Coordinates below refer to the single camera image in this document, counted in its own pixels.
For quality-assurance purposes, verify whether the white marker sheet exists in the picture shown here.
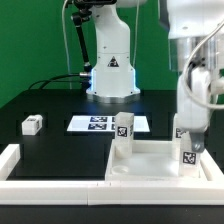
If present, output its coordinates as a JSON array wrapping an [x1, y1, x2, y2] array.
[[67, 115, 150, 132]]

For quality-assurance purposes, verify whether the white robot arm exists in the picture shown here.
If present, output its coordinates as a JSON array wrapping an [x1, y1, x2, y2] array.
[[87, 0, 224, 152]]

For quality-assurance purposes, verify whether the black cable bundle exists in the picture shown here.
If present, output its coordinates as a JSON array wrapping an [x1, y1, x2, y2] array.
[[27, 73, 91, 91]]

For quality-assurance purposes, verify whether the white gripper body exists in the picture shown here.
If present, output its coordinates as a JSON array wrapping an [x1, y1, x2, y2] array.
[[177, 63, 212, 133]]

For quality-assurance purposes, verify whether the white U-shaped fence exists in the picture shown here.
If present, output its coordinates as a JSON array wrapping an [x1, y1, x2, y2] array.
[[0, 144, 224, 205]]

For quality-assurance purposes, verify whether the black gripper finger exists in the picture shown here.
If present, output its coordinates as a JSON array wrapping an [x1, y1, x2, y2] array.
[[189, 132, 204, 153]]

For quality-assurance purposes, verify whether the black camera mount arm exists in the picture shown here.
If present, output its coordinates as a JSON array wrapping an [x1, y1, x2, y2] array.
[[71, 0, 117, 72]]

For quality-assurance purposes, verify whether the white square tabletop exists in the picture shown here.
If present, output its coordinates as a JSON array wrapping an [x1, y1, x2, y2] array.
[[105, 140, 216, 181]]

